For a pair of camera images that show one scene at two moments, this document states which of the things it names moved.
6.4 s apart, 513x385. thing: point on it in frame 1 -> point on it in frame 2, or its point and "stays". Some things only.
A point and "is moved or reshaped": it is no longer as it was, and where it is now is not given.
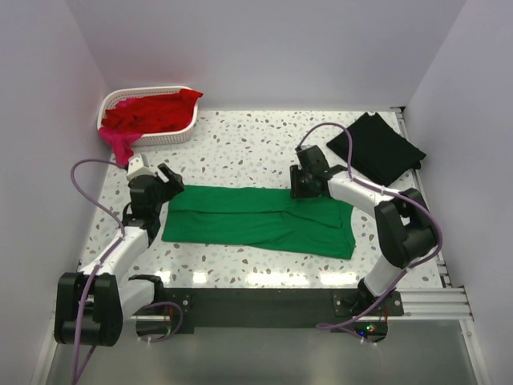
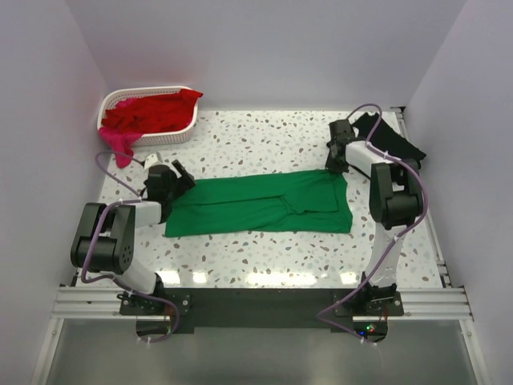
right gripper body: [300, 185] -> [336, 164]
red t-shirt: [154, 113] stays
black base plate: [269, 310] stays
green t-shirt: [260, 217] is moved or reshaped
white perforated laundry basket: [180, 135] stays
